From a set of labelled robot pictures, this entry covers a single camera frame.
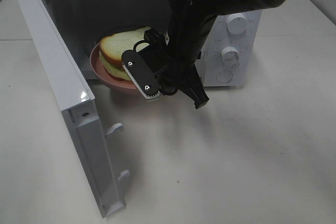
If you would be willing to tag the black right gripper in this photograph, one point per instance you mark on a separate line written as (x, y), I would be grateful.
(173, 63)

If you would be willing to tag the round white door-release button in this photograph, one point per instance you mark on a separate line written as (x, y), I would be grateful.
(224, 76)

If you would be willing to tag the sandwich with lettuce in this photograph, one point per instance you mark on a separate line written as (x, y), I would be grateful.
(112, 47)

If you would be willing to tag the pink round plate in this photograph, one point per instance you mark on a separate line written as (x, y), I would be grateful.
(105, 78)

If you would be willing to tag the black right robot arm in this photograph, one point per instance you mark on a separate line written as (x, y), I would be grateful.
(219, 7)

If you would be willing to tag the lower white timer knob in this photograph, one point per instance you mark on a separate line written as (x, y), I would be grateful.
(229, 55)

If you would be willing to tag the upper white power knob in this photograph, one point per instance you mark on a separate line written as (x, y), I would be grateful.
(236, 23)

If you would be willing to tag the white microwave oven body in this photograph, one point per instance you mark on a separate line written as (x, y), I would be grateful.
(76, 26)

